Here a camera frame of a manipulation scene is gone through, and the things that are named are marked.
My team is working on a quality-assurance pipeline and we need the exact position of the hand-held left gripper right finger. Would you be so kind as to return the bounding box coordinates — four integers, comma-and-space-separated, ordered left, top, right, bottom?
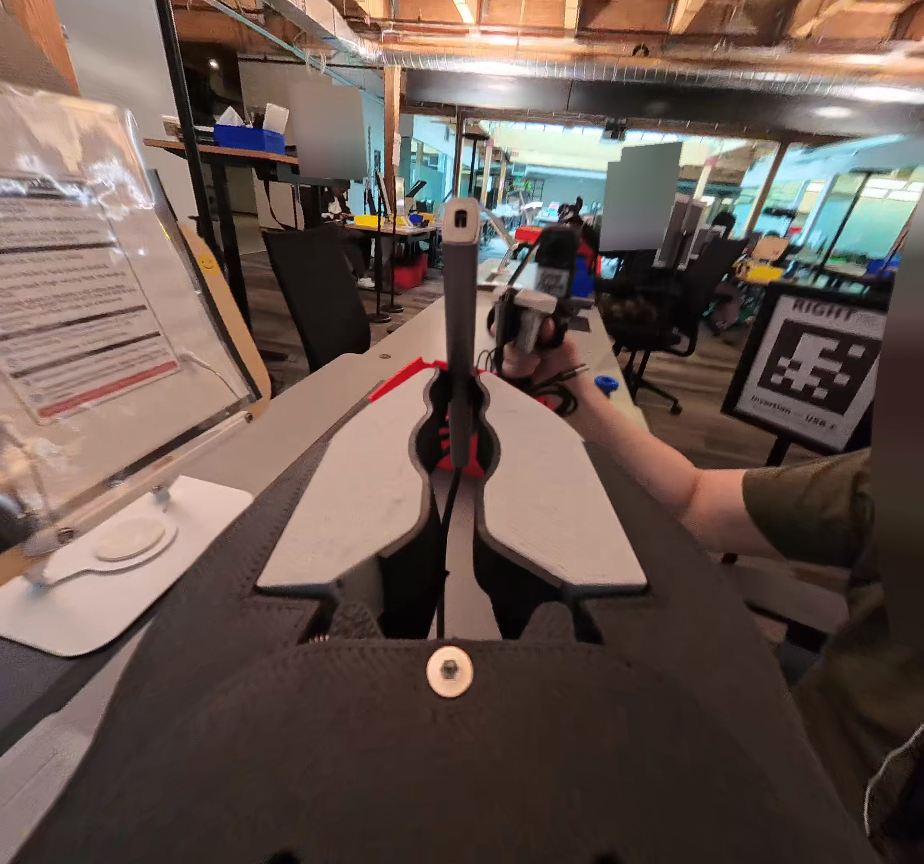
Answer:
473, 370, 649, 594

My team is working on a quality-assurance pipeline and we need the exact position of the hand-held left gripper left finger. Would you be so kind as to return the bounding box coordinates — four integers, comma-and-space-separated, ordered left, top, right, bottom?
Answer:
256, 368, 443, 594

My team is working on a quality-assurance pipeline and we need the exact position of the slim grey usb hub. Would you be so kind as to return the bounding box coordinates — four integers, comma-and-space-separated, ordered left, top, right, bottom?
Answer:
435, 197, 483, 637

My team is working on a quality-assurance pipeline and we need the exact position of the person's right hand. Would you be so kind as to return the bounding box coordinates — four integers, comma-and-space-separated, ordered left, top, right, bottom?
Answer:
500, 339, 590, 393

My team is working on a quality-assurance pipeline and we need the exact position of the black office chair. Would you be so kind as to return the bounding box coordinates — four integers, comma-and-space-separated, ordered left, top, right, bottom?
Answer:
595, 236, 748, 413
261, 225, 371, 374

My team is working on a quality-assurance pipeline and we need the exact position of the black framed marker sign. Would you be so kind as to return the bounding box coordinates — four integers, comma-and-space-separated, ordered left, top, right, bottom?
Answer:
722, 283, 892, 468

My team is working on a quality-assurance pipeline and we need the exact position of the blue plastic bin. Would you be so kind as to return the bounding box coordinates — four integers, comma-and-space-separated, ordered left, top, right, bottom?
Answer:
213, 124, 286, 155

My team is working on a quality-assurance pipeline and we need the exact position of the wooden top desk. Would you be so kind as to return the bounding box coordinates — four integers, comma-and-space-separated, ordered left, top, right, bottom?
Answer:
143, 136, 300, 166

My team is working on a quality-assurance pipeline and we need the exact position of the document stand with instruction sheet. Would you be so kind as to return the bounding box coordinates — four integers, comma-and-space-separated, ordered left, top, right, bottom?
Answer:
0, 80, 274, 657

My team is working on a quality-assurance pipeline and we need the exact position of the black metal pole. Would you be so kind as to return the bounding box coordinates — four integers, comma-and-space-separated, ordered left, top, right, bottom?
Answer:
143, 0, 254, 334

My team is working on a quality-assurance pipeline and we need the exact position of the silver ventilation duct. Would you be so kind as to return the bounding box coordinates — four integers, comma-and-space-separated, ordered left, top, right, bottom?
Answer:
195, 0, 924, 107

